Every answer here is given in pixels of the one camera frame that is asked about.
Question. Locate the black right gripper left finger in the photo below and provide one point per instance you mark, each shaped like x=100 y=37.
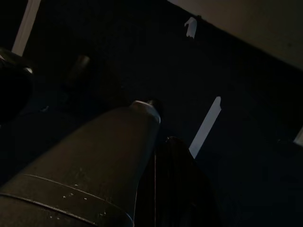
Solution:
x=158 y=189

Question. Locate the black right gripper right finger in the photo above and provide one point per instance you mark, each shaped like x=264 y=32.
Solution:
x=189 y=189

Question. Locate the long white tape strip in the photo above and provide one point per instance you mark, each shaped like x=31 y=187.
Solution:
x=207 y=125

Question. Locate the small white tape piece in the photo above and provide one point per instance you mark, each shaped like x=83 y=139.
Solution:
x=191 y=28

